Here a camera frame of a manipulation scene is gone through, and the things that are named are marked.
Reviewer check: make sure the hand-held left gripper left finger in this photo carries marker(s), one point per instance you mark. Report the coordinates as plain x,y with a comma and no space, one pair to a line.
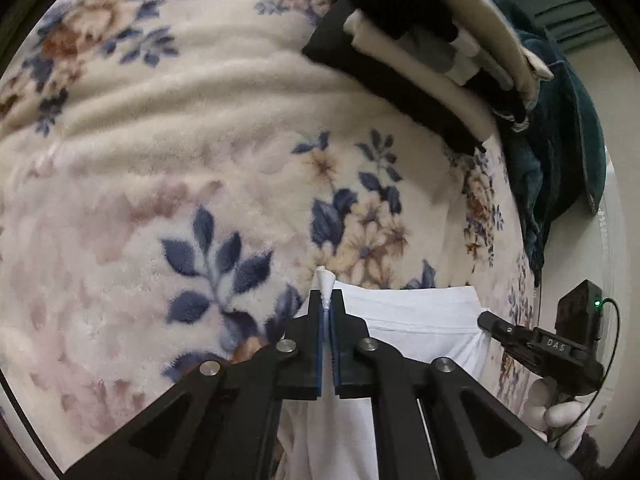
318,345

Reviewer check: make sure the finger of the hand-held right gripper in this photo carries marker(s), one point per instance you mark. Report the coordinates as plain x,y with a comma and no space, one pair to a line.
500,327

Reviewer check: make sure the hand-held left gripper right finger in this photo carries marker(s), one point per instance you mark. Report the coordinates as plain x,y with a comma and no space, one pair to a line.
336,350

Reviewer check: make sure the white t-shirt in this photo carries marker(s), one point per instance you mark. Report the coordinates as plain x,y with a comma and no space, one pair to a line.
415,320

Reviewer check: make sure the stack of folded clothes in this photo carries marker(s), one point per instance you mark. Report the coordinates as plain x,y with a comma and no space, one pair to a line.
500,25
385,75

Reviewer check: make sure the person's right hand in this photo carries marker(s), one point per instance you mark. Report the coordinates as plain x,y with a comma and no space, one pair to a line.
557,412

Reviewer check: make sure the white bed headboard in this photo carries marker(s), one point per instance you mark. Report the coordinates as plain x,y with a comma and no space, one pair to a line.
617,260

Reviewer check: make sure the dark teal garment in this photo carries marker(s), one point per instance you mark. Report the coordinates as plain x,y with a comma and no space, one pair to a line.
555,135

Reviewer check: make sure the floral fleece blanket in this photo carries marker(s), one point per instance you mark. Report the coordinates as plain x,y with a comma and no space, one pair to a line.
175,160

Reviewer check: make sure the cream folded garment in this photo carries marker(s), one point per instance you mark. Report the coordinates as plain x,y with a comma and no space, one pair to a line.
425,77

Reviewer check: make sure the black white printed folded garment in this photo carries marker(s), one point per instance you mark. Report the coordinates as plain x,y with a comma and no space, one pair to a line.
465,50

